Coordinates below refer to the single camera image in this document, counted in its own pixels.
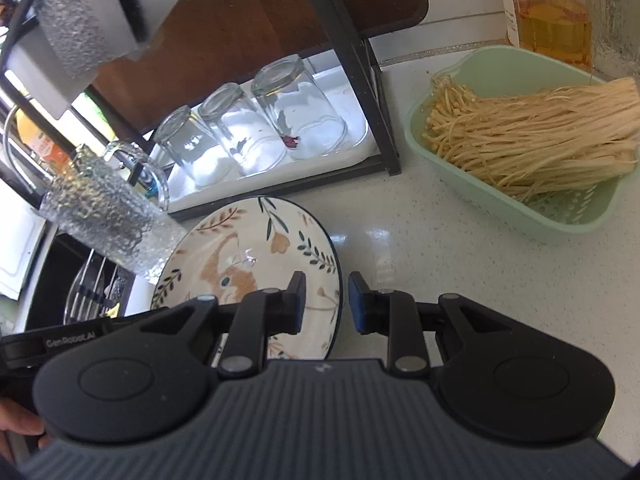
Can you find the enoki mushrooms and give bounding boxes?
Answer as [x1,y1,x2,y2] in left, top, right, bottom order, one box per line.
[422,75,640,203]

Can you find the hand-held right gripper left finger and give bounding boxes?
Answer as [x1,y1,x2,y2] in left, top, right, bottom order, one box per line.
[140,271,307,376]

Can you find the clear plastic container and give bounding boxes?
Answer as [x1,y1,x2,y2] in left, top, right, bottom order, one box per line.
[590,0,640,81]

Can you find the green plastic basket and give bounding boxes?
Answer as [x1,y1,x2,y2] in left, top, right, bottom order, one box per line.
[404,45,640,246]

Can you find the floral ceramic plate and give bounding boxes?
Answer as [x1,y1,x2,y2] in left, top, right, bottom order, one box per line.
[151,196,343,361]

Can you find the metal sink rack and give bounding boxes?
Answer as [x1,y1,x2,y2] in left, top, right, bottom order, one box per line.
[62,250,136,323]

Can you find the black metal rack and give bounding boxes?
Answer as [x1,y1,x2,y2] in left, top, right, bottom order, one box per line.
[0,0,402,222]

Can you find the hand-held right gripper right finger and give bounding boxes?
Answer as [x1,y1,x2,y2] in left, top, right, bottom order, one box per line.
[348,271,521,376]

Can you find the person's left hand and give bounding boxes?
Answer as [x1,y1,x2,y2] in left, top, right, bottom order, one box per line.
[0,399,49,453]

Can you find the brown wooden cutting board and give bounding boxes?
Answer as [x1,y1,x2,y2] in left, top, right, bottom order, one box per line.
[90,0,431,133]

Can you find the orange packet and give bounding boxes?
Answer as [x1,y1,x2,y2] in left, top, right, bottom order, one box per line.
[15,110,71,171]

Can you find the textured glass mug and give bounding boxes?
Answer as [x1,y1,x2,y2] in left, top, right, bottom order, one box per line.
[39,141,187,281]

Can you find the oil jar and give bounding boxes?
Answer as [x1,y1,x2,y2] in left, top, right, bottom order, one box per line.
[495,0,596,73]

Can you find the clear drinking glass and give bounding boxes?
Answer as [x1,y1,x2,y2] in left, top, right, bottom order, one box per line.
[250,54,348,161]
[153,105,236,188]
[197,82,293,177]

